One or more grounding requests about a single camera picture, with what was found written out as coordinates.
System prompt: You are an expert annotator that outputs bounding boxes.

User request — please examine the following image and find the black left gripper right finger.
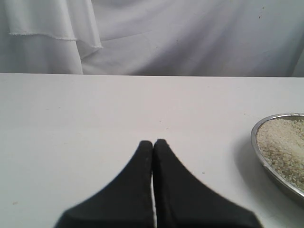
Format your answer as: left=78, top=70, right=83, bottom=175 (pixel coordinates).
left=153, top=139, right=262, bottom=228

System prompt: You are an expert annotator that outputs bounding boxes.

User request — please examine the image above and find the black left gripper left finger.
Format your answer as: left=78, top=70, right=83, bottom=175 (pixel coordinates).
left=56, top=141, right=154, bottom=228

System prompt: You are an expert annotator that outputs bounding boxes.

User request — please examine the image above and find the white backdrop curtain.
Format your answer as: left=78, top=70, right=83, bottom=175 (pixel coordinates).
left=0, top=0, right=304, bottom=77

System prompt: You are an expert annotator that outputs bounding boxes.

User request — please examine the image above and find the steel pan of rice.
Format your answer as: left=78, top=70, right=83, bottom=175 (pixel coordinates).
left=251, top=113, right=304, bottom=205

